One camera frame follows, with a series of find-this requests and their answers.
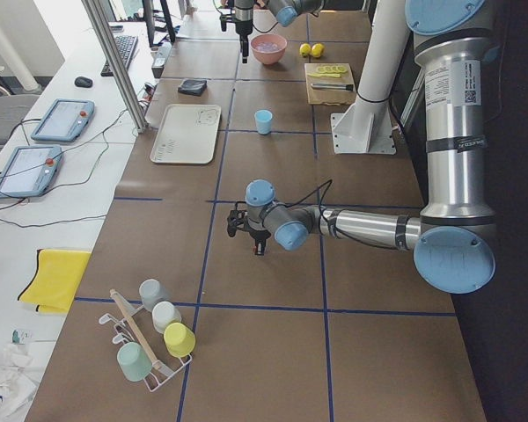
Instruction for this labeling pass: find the yellow cloth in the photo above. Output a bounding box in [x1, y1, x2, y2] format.
[18, 249, 91, 314]

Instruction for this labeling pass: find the teach pendant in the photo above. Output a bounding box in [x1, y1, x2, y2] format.
[0, 145, 62, 199]
[31, 98, 95, 142]

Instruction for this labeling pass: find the black computer mouse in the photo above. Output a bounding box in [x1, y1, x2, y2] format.
[74, 76, 93, 88]

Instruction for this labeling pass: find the yellow plastic knife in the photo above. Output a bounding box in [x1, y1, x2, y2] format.
[306, 72, 342, 79]

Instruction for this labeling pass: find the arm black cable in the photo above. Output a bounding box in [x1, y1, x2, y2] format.
[285, 178, 335, 216]

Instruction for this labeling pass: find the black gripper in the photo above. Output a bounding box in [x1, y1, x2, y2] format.
[235, 18, 252, 64]
[250, 229, 271, 256]

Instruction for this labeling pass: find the wooden cutting board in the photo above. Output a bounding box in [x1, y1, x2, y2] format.
[304, 62, 356, 106]

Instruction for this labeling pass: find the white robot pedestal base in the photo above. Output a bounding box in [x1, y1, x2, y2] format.
[331, 0, 410, 155]

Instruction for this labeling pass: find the yellow lemon near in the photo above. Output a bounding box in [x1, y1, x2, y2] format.
[311, 43, 325, 59]

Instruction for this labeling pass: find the green cup on rack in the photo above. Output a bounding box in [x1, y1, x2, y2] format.
[117, 342, 152, 382]

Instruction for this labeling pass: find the white cup rack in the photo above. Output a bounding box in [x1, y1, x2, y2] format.
[98, 288, 193, 393]

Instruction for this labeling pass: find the white cup on rack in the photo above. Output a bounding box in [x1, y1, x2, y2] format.
[151, 301, 182, 334]

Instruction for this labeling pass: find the yellow lemon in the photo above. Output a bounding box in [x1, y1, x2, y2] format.
[299, 43, 312, 57]
[311, 43, 325, 59]

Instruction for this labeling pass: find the cream bear tray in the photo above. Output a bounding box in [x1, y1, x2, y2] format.
[150, 104, 221, 164]

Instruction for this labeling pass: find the pile of ice cubes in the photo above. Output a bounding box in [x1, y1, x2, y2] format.
[254, 40, 282, 54]

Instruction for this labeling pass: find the yellow cup on rack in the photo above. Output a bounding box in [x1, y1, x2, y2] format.
[164, 322, 196, 358]

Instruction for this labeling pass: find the steel knife sharpener rod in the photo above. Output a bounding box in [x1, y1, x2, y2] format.
[311, 83, 354, 92]

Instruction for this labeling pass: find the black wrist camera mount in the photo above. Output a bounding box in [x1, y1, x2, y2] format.
[226, 201, 248, 237]

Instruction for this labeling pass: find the light blue cup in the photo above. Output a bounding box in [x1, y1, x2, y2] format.
[254, 109, 274, 135]

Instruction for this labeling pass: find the lower teach pendant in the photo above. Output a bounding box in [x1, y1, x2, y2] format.
[0, 145, 62, 199]

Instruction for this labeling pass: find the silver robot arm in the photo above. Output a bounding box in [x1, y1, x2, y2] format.
[220, 0, 326, 63]
[227, 1, 498, 294]

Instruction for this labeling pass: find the aluminium frame post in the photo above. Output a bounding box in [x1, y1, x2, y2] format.
[82, 0, 149, 134]

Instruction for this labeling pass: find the grey folded cloth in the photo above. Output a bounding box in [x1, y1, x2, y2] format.
[177, 78, 208, 97]

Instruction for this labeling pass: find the pink bowl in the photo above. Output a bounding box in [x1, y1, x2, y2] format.
[250, 33, 288, 65]

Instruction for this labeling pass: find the black keyboard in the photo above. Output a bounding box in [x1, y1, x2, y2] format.
[100, 35, 138, 76]

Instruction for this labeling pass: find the yellow lemon far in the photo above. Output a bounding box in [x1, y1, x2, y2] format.
[299, 43, 312, 57]

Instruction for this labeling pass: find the upper teach pendant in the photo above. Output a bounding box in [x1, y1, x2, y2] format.
[31, 98, 95, 142]

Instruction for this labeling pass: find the grey cup on rack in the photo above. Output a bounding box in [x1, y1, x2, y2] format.
[139, 279, 170, 312]

